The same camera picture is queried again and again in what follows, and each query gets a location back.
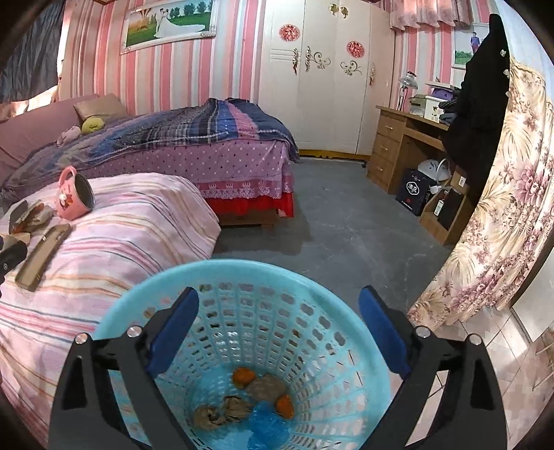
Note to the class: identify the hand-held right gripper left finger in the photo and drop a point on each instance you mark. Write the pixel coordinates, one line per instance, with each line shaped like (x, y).
(173, 333)

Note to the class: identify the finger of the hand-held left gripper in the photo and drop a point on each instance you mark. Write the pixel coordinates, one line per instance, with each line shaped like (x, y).
(11, 256)

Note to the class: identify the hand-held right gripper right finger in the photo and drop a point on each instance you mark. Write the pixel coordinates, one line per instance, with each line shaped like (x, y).
(385, 333)

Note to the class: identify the black patterned snack packet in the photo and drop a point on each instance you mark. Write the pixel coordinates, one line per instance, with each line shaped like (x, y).
(18, 218)

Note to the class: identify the light blue plastic basket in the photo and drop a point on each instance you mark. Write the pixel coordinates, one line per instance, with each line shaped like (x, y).
(303, 337)

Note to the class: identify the brown paper ball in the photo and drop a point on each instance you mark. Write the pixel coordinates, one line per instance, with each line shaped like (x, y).
(207, 417)
(237, 409)

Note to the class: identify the brown cardboard tube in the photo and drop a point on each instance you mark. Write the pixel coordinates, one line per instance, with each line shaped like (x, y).
(266, 389)

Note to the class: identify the blue plastic bag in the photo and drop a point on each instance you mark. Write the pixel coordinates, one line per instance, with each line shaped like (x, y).
(268, 426)

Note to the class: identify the tan phone case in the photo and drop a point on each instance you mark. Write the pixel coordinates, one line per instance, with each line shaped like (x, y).
(41, 259)

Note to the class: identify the pink cartoon mug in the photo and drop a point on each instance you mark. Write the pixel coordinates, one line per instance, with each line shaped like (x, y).
(71, 201)

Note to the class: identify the pink striped blanket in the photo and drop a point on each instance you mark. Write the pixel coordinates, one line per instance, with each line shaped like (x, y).
(108, 242)

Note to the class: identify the wooden crate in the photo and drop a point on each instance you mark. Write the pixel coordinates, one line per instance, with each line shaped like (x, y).
(450, 225)

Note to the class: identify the purple padded headboard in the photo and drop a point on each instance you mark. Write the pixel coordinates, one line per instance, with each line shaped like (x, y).
(30, 125)

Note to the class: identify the pink bundled cloth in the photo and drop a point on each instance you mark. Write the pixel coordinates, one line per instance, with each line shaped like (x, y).
(69, 135)

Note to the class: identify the black box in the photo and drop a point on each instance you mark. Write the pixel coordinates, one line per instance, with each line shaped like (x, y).
(413, 190)

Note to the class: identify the yellow-green plush toy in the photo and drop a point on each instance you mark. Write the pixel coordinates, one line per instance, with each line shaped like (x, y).
(93, 124)

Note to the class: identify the floral curtain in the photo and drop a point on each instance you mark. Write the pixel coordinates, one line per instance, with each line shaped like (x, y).
(497, 216)

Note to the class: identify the white round appliance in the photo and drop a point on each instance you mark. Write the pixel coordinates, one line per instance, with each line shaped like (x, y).
(433, 171)

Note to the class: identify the tan pillow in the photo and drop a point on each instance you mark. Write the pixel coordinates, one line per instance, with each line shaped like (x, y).
(99, 108)

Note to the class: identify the purple dotted bed sheet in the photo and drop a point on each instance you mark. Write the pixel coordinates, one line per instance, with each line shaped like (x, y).
(242, 168)

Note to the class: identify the wooden desk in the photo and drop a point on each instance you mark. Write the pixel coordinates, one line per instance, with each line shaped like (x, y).
(389, 147)

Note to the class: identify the dark window cloth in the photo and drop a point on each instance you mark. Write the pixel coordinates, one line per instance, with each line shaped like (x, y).
(30, 56)

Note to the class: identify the bed with striped blanket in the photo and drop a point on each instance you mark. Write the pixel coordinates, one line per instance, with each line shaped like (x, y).
(173, 130)

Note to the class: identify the white storage box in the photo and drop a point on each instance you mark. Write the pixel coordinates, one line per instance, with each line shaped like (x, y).
(434, 110)

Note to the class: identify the black hanging coat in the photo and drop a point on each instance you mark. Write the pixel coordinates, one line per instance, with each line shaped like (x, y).
(480, 121)

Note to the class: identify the white wardrobe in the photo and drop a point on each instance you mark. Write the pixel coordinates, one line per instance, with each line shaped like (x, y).
(329, 99)

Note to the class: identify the purple box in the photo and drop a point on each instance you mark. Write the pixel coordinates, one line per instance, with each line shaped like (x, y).
(441, 92)

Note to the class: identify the desk lamp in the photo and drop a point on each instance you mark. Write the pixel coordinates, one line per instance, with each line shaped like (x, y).
(407, 84)

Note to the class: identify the framed wedding photo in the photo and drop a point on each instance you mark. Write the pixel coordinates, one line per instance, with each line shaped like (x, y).
(169, 24)

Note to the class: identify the small framed photo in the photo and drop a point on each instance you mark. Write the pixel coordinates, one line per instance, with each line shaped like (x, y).
(463, 52)

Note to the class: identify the pink valance curtain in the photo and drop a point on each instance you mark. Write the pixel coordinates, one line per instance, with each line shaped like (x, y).
(424, 13)

